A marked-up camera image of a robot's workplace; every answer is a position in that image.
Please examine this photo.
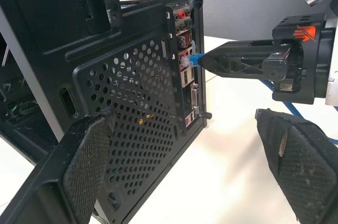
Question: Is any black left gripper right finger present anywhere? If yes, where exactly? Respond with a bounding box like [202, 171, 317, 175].
[254, 107, 338, 224]

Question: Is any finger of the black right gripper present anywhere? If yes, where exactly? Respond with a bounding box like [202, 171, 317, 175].
[211, 39, 281, 51]
[197, 45, 292, 80]

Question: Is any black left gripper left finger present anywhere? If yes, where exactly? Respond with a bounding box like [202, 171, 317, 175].
[0, 109, 117, 224]

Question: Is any blue ethernet cable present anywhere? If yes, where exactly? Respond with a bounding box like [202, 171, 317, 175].
[180, 52, 338, 144]

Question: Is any black computer tower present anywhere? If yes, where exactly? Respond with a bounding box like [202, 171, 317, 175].
[0, 0, 213, 224]

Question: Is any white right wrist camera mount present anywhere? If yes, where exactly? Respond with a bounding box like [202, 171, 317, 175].
[324, 2, 338, 107]

